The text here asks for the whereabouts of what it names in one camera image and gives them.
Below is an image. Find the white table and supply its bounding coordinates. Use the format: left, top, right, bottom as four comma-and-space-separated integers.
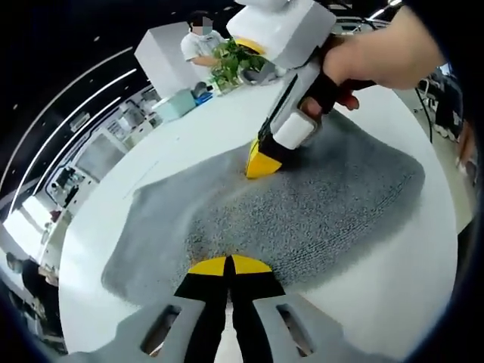
58, 71, 461, 356

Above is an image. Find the light blue storage box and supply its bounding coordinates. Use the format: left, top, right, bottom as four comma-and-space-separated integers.
154, 90, 198, 123

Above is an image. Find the grey plant pot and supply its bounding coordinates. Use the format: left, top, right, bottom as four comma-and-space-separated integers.
240, 62, 283, 86

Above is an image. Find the grey towel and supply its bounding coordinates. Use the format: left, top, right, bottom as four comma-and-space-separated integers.
101, 115, 427, 299

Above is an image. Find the green potted plant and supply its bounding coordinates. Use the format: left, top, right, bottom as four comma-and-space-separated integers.
209, 37, 271, 94

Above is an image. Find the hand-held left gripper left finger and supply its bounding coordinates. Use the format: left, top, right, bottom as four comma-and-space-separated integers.
67, 255, 228, 363

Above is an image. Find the person's right hand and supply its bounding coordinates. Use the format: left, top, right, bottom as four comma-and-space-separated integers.
301, 20, 402, 119

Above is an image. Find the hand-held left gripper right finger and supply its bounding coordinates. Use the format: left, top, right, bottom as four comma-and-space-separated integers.
230, 255, 381, 363

